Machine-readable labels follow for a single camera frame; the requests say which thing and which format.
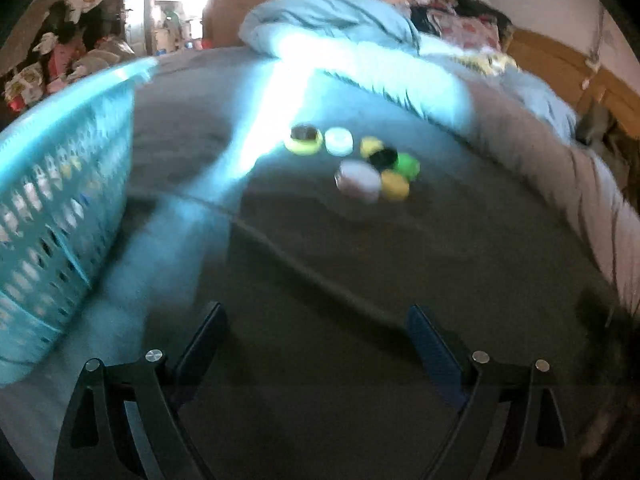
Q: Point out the heap of printed clothes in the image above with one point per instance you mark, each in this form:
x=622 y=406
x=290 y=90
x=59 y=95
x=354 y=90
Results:
x=60 y=55

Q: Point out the pile of colourful clothes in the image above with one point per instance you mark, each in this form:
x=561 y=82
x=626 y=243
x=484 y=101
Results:
x=450 y=5

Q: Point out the white and pink bottle cap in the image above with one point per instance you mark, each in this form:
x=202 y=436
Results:
x=357 y=180

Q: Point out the light blue quilt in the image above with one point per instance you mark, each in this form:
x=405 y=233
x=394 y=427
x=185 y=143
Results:
x=450 y=90

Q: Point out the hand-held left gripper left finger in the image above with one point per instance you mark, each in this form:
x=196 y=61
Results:
x=200 y=345

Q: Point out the yellow patterned cloth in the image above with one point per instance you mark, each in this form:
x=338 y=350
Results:
x=487 y=62

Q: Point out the olive cloth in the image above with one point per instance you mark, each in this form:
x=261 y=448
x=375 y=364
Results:
x=600 y=130

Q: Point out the wooden headboard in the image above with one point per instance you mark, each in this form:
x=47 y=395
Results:
x=550 y=65

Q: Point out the green bottle cap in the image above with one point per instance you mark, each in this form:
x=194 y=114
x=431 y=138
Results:
x=409 y=165

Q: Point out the yellow cap with brown inside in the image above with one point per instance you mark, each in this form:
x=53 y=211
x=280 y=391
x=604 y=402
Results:
x=303 y=140

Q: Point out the yellow bottle cap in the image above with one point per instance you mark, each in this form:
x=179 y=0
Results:
x=395 y=185
x=369 y=145

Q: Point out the grey bed sheet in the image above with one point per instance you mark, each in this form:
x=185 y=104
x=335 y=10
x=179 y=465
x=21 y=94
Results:
x=450 y=260

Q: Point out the black bottle cap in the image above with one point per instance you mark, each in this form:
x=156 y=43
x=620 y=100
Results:
x=384 y=158

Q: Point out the teal plastic basket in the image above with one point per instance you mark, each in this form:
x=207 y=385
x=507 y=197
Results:
x=55 y=210

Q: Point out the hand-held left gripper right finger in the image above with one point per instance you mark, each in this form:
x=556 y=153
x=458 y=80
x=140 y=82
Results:
x=435 y=355

